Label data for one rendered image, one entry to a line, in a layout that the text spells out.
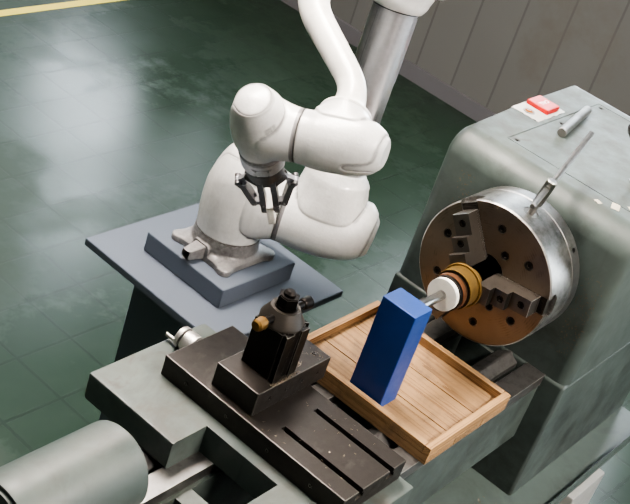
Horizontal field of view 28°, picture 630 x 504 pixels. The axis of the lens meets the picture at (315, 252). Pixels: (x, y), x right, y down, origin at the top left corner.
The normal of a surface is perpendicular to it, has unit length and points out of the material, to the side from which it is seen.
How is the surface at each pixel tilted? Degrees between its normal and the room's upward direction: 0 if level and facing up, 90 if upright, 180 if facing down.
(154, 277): 0
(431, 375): 0
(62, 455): 4
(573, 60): 90
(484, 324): 90
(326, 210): 77
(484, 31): 90
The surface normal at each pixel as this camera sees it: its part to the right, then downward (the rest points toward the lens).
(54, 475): 0.42, -0.69
